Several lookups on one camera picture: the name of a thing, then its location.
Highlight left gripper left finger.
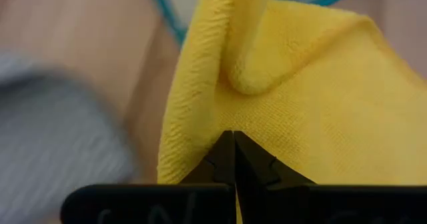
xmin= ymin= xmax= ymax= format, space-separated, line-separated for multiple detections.
xmin=59 ymin=130 xmax=237 ymax=224

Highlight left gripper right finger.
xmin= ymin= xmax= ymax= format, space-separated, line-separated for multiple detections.
xmin=234 ymin=131 xmax=427 ymax=224

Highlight yellow microfiber towel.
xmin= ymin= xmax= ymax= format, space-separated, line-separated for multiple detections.
xmin=156 ymin=0 xmax=427 ymax=224

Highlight grey microfiber towel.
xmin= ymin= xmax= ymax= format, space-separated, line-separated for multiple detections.
xmin=0 ymin=52 xmax=134 ymax=224

